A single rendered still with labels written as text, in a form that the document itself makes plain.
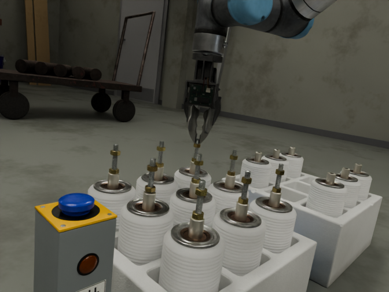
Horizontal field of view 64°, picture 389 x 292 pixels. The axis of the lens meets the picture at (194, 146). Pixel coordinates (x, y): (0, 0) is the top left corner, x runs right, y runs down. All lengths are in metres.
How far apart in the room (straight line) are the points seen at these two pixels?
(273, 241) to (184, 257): 0.25
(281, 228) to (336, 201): 0.30
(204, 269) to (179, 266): 0.04
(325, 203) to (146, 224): 0.53
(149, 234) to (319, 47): 3.95
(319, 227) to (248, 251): 0.37
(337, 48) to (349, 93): 0.56
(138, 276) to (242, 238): 0.18
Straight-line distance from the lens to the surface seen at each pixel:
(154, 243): 0.56
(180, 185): 0.78
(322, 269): 0.94
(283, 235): 0.66
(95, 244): 0.40
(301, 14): 0.72
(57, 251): 0.38
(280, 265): 0.62
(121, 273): 0.54
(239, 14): 0.65
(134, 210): 0.56
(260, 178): 1.01
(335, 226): 0.89
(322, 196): 0.91
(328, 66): 4.27
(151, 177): 0.55
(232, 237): 0.55
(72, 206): 0.38
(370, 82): 4.18
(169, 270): 0.49
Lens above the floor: 0.48
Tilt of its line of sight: 12 degrees down
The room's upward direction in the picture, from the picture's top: 7 degrees clockwise
